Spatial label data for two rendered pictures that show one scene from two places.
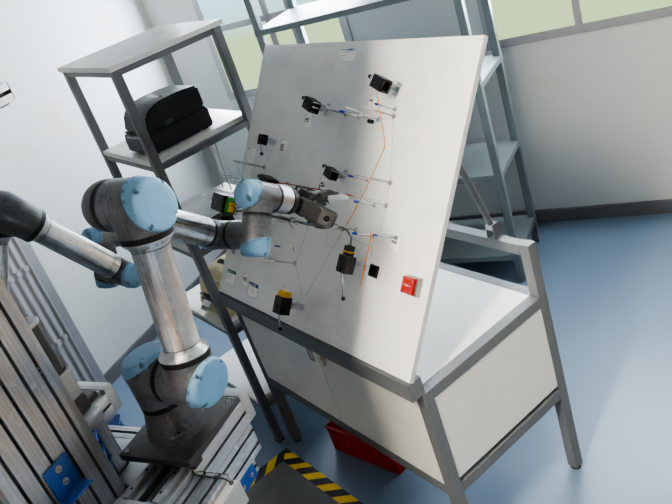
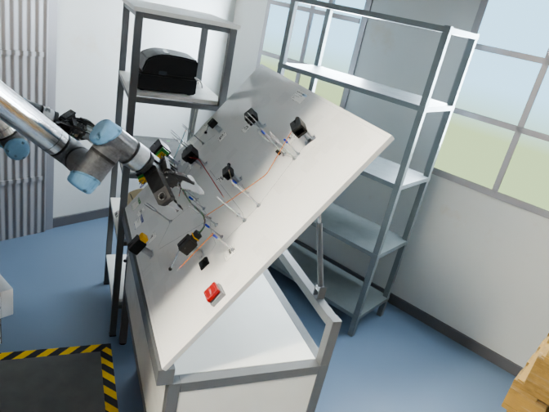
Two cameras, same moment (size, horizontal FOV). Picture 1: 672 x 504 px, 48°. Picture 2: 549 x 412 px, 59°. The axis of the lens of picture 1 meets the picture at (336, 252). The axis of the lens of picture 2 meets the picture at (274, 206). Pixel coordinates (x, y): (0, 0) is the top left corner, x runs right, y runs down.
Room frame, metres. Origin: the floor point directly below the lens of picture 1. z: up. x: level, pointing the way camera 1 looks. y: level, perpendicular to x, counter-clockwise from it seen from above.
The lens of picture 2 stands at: (0.61, -0.39, 1.99)
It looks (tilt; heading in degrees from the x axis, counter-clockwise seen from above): 22 degrees down; 4
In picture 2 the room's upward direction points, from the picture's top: 12 degrees clockwise
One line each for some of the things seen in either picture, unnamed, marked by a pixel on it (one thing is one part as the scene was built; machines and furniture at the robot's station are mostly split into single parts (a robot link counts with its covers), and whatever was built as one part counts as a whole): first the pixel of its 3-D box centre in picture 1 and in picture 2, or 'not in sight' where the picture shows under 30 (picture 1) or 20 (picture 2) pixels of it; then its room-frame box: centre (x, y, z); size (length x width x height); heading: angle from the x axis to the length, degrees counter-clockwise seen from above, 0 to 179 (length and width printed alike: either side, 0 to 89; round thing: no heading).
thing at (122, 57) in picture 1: (219, 238); (158, 176); (3.21, 0.49, 0.93); 0.60 x 0.50 x 1.85; 30
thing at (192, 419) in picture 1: (170, 410); not in sight; (1.54, 0.51, 1.21); 0.15 x 0.15 x 0.10
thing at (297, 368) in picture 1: (288, 359); (135, 285); (2.55, 0.32, 0.60); 0.55 x 0.02 x 0.39; 30
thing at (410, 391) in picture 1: (304, 334); (142, 276); (2.30, 0.20, 0.83); 1.18 x 0.05 x 0.06; 30
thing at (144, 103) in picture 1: (163, 117); (163, 69); (3.10, 0.49, 1.56); 0.30 x 0.23 x 0.19; 122
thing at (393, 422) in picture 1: (375, 408); (150, 364); (2.07, 0.05, 0.60); 0.55 x 0.03 x 0.39; 30
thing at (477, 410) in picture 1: (386, 337); (207, 316); (2.46, -0.07, 0.60); 1.17 x 0.58 x 0.40; 30
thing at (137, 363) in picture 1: (152, 373); not in sight; (1.54, 0.51, 1.33); 0.13 x 0.12 x 0.14; 51
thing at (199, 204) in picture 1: (200, 214); (153, 151); (3.13, 0.51, 1.09); 0.35 x 0.33 x 0.07; 30
